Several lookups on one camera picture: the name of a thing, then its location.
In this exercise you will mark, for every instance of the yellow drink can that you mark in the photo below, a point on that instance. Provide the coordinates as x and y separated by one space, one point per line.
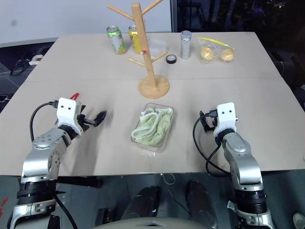
135 40

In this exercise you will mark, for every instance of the clear zip plastic bag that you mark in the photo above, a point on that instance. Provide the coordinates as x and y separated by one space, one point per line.
215 46

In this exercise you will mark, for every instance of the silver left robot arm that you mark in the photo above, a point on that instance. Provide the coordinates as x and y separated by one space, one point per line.
39 159

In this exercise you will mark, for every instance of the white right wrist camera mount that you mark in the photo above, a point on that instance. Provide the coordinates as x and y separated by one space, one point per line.
225 118

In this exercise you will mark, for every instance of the yellow bread bun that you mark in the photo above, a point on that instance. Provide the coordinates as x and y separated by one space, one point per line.
206 53
226 55

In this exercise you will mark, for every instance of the grey robot torso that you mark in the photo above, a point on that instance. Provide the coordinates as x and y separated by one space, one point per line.
143 224

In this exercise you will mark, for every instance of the wooden tree hanger stand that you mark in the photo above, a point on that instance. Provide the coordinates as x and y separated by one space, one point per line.
147 62

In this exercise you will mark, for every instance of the white power strip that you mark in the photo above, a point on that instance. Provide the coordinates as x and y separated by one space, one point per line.
36 59

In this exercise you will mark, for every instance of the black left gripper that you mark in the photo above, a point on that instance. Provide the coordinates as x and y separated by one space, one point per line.
88 121

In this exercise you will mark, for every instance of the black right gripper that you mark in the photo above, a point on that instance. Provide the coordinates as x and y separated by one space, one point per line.
211 124

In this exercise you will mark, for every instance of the clear plastic tray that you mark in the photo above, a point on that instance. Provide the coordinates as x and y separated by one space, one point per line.
164 143

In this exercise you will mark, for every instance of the red white tag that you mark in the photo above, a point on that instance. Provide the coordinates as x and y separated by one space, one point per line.
144 52

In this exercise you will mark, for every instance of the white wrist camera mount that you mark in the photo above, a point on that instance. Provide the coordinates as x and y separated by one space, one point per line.
66 112
225 118

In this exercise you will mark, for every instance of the silver metal canister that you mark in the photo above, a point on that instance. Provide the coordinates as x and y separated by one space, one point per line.
186 45

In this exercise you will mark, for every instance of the black round tape roll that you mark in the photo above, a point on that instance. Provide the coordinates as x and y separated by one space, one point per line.
171 59

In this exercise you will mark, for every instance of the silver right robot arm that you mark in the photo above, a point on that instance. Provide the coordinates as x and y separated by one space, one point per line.
243 164

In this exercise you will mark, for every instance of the green drink can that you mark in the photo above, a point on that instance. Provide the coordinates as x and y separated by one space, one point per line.
116 40

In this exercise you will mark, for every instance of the green fluffy cloth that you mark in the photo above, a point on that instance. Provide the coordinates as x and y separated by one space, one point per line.
152 126

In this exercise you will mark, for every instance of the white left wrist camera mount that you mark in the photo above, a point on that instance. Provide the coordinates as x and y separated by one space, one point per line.
66 112

